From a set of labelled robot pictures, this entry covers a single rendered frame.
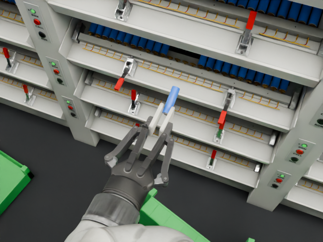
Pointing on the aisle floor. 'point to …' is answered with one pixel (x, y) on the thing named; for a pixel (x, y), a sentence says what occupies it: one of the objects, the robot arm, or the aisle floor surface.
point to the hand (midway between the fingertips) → (161, 121)
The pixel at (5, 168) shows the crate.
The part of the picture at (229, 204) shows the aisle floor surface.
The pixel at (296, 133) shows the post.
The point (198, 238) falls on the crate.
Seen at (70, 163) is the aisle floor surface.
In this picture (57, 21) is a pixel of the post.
